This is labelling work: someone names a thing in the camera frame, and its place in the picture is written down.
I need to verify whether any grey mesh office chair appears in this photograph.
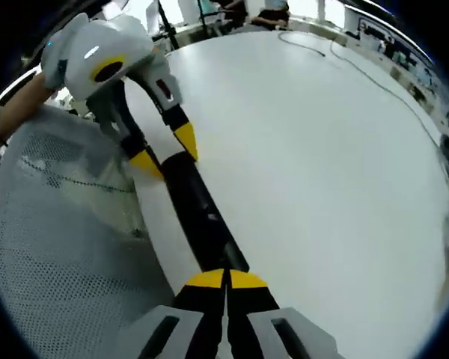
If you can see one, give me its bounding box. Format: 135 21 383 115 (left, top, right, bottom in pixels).
0 105 177 359

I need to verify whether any black metal stand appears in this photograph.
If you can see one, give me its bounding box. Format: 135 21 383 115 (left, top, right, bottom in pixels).
157 0 181 50

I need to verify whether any black remote control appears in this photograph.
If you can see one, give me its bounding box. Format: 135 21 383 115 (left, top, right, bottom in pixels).
159 150 251 274

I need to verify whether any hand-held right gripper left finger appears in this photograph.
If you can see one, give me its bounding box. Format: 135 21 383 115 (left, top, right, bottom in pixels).
115 268 230 359

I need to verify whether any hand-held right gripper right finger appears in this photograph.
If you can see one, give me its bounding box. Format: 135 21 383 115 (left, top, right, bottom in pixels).
226 269 345 359

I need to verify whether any long black power cable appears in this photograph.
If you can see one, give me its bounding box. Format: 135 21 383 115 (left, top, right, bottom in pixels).
278 31 442 150

